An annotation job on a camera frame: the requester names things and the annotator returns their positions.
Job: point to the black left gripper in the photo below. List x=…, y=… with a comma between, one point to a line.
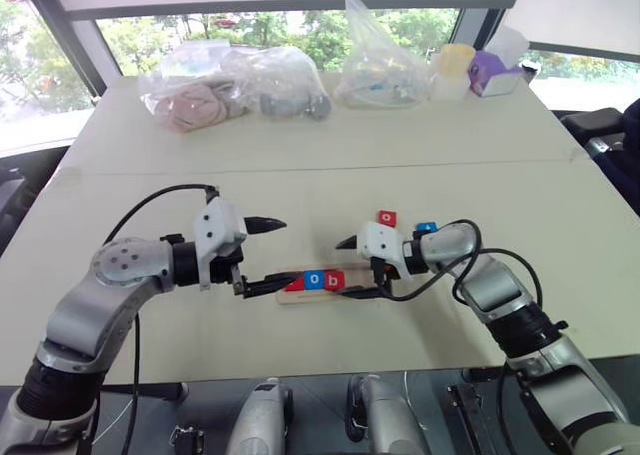
x=225, y=267

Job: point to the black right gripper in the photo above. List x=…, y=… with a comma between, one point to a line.
x=382, y=272

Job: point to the red letter r block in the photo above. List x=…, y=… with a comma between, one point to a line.
x=296, y=285

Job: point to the blue letter t block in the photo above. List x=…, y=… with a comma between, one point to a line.
x=426, y=226

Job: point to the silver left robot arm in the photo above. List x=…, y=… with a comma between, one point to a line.
x=120, y=265

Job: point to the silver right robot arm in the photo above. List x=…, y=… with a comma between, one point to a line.
x=492, y=285

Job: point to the red letter b block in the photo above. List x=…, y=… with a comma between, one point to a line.
x=335, y=279

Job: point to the blue letter o block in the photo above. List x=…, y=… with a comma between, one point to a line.
x=314, y=279

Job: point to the long wooden letter tray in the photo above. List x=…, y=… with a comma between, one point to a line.
x=320, y=296

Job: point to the red letter o block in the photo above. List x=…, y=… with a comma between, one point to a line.
x=387, y=218

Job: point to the silver rounded robot leg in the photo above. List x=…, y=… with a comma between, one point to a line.
x=387, y=420
x=260, y=420

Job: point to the plastic bag with grey items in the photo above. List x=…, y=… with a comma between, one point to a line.
x=287, y=90

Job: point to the plastic bag with pink items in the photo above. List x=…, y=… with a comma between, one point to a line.
x=192, y=102

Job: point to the small black clip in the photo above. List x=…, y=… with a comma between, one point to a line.
x=187, y=435

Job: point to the yellow plastic cup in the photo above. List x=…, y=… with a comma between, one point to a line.
x=452, y=60

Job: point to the purple tissue box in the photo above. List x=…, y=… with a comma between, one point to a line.
x=487, y=75

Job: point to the dark seat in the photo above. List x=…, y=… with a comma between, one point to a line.
x=20, y=195

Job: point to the black chair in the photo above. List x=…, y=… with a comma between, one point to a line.
x=607, y=135

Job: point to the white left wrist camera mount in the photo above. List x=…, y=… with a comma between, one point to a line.
x=216, y=227

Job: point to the black metal bracket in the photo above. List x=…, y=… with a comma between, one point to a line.
x=465, y=415

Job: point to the dark window frame post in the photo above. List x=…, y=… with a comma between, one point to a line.
x=70, y=40

